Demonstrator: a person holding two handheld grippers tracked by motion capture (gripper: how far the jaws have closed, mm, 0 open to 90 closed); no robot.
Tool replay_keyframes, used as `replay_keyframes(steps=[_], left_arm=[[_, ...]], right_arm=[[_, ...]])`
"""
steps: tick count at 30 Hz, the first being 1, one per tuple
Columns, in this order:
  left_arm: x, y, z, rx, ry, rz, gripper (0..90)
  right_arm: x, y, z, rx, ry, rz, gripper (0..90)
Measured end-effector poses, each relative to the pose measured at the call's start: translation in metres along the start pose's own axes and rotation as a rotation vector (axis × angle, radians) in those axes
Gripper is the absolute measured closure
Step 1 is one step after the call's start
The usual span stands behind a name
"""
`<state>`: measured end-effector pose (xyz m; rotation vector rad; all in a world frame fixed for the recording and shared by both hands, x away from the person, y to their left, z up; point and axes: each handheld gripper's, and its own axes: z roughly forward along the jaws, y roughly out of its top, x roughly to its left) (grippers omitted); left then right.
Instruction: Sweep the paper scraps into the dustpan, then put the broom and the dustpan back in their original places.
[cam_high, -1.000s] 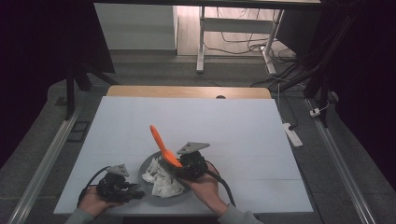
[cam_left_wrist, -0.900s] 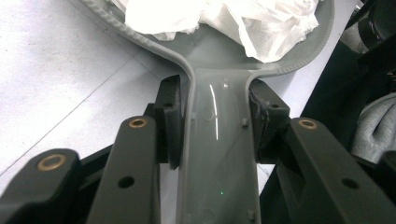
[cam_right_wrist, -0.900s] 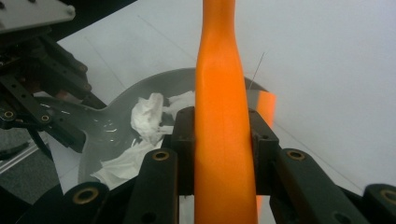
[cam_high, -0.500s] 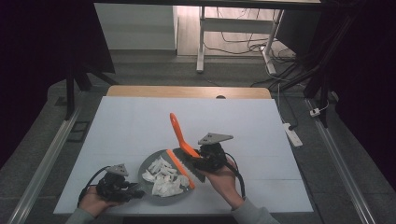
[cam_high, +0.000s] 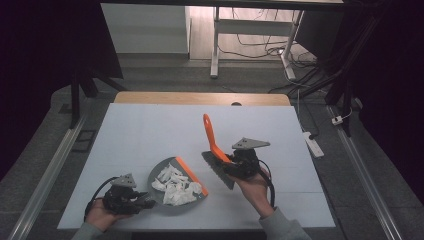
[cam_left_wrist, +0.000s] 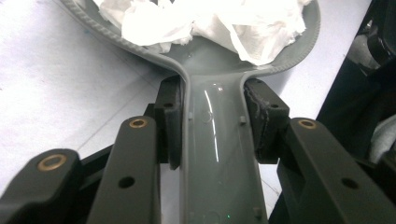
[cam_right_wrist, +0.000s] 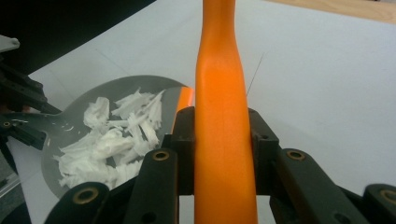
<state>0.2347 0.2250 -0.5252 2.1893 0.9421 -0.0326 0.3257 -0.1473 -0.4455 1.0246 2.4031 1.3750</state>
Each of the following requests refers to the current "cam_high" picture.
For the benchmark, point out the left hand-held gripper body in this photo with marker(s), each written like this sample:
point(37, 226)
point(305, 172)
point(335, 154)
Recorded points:
point(120, 200)

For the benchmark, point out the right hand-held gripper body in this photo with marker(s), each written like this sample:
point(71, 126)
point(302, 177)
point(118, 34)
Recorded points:
point(246, 163)

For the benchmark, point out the grey dustpan with orange edge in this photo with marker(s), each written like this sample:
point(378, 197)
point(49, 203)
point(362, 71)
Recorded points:
point(160, 173)

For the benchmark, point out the pile of white paper scraps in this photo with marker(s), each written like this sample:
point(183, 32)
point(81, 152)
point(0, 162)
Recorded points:
point(175, 188)

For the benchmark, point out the person's left hand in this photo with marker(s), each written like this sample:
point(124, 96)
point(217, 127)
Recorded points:
point(98, 215)

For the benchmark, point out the white power strip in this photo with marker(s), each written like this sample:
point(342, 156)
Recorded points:
point(313, 145)

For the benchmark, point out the small white adapter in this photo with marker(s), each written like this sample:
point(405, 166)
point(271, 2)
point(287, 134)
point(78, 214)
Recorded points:
point(337, 120)

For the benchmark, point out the black metal stand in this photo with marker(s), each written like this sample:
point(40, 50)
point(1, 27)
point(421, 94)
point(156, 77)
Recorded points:
point(75, 100)
point(346, 96)

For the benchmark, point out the aluminium floor rail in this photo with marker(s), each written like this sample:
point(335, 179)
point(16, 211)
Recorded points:
point(363, 173)
point(50, 173)

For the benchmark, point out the white desk frame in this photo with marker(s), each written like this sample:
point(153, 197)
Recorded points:
point(253, 27)

